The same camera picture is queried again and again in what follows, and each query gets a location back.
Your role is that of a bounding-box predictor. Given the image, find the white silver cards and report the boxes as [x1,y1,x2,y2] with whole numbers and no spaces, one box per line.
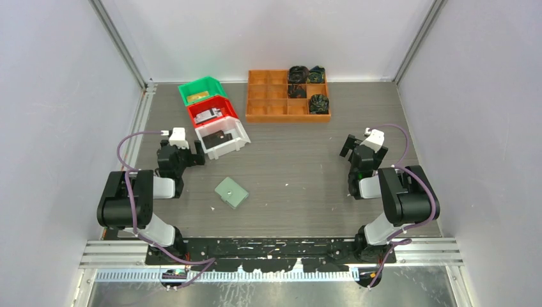
[194,107,222,125]

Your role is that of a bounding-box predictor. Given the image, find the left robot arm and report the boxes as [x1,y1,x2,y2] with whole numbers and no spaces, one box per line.
[97,140,205,264]

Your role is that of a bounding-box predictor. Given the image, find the green plastic bin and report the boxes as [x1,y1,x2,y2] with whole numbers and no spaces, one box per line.
[178,76,228,107]

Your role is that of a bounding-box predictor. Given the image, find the white plastic bin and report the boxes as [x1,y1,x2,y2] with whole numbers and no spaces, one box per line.
[195,116,251,160]

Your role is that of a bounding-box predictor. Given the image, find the red plastic bin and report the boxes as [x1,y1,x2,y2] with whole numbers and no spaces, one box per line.
[187,95,238,128]

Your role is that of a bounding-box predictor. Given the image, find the black cards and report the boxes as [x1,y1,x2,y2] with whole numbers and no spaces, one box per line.
[202,130,233,150]

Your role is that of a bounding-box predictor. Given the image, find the green card holder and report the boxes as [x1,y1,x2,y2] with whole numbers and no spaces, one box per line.
[215,177,249,209]

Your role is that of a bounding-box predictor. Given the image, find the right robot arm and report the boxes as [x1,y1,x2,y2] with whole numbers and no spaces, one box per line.
[339,133,440,263]

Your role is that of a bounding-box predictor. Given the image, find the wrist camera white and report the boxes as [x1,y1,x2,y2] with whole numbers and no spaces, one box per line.
[168,127,190,150]
[361,128,385,152]

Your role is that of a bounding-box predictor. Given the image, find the dark rolled item middle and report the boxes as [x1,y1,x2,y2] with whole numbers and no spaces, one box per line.
[288,84,307,98]

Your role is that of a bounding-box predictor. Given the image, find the gold cards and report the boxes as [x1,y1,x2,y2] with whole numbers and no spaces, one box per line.
[187,91,209,105]

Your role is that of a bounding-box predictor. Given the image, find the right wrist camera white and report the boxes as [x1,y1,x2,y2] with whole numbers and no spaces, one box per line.
[361,128,385,152]

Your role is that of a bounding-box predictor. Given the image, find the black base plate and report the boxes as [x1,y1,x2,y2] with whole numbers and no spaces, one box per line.
[145,235,389,273]

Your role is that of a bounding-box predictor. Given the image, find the orange compartment tray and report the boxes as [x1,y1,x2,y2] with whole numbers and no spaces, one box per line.
[245,69,331,123]

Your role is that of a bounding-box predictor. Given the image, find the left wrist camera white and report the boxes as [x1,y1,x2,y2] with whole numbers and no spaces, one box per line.
[168,127,190,150]

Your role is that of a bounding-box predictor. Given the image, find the black rolled item top-left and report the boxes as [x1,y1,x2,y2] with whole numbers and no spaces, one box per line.
[288,65,309,84]

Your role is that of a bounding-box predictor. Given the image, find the dark green rolled item top-right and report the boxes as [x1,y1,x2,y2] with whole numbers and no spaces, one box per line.
[306,65,325,84]

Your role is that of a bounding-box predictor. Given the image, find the dark green rolled item bottom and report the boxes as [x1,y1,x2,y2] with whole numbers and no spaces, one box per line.
[308,94,329,114]

